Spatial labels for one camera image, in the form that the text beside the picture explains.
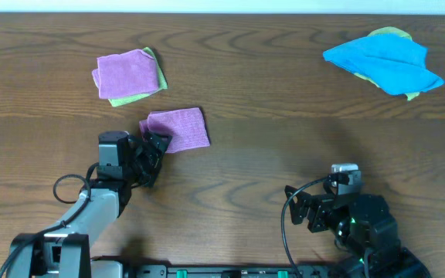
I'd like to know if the folded purple cloth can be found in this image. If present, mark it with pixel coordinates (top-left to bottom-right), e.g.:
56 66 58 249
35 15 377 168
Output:
93 49 159 99

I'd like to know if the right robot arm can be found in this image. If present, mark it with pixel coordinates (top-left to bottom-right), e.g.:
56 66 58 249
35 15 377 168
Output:
284 185 431 278

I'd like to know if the purple microfiber cloth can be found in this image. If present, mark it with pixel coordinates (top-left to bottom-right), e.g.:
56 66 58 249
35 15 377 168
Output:
139 107 210 154

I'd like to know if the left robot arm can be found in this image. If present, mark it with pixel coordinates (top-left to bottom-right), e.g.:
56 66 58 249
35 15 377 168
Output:
0 131 172 277

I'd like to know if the blue microfiber cloth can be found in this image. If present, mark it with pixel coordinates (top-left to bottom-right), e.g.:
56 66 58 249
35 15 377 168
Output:
323 34 444 96

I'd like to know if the crumpled green cloth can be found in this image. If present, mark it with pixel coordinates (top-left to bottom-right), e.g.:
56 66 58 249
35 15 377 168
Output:
354 26 420 101

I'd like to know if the folded green cloth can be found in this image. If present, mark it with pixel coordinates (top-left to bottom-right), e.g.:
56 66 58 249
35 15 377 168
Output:
107 47 168 107

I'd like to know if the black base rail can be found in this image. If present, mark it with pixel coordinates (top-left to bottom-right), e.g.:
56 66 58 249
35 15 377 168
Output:
121 264 349 278

